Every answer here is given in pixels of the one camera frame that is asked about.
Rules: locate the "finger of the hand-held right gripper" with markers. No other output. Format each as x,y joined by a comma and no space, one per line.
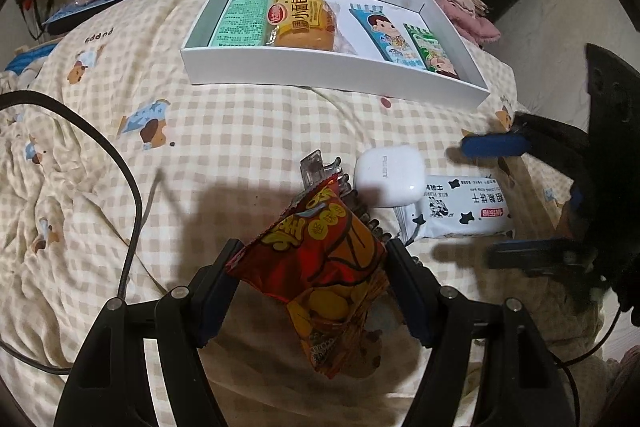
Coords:
492,144
525,254

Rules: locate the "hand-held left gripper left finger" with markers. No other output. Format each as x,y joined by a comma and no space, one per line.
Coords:
220,292

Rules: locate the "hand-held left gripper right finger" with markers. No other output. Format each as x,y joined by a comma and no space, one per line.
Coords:
407,292

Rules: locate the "white cow-print biscuit packet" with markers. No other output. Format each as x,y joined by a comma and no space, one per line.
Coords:
465,212

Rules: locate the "red snack packet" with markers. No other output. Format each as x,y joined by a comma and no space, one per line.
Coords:
320,257

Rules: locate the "green striped candy packet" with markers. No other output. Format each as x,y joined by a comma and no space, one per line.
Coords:
435,54

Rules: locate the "blue striped candy packet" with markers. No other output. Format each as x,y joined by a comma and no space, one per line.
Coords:
385,37

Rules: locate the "white cardboard box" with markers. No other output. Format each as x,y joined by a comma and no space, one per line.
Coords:
320,77

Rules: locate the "yellow bread packet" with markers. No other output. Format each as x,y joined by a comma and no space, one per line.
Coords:
305,24

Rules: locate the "green tube with black cap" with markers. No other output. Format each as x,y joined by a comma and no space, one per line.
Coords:
240,17

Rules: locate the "white earbuds case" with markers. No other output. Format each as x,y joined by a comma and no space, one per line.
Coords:
387,174

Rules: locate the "pink fluffy blanket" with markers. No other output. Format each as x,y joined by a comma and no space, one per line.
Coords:
475,27

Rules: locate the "checked printed blanket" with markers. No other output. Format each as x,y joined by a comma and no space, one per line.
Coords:
175,157

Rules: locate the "clear hair clip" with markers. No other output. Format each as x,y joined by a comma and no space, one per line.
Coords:
316,167

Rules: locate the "blue mattress edge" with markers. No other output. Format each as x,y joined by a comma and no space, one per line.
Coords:
30,57

